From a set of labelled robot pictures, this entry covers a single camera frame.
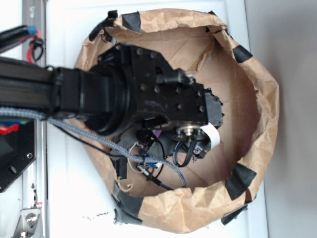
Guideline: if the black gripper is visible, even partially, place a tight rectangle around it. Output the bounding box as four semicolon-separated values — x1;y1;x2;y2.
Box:
98;44;223;149

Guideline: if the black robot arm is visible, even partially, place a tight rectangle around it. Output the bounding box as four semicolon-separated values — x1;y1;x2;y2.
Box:
0;44;223;158

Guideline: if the grey plush toy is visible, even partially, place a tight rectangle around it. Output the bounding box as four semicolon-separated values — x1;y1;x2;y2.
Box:
117;128;146;178

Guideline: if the brown paper bag bin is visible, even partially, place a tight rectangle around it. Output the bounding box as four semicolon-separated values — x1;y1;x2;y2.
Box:
76;9;280;234

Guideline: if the white tray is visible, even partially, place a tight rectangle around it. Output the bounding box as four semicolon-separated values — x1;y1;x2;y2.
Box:
46;0;268;238

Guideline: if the white flat ribbon cable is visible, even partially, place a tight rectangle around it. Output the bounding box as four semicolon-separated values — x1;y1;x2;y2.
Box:
200;123;221;149

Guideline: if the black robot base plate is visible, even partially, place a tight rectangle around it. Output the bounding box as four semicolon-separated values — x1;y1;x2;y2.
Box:
0;121;35;193

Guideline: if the aluminium frame rail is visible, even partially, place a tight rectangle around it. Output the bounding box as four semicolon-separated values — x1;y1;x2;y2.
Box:
21;0;48;238

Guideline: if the grey braided cable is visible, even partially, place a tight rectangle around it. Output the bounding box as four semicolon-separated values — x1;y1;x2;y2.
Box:
0;106;186;188

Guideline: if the red and black wire bundle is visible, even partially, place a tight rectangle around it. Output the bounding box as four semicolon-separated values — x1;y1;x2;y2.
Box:
0;24;45;64

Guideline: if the silver corner bracket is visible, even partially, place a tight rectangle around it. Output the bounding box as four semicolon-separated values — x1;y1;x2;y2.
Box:
12;208;43;238

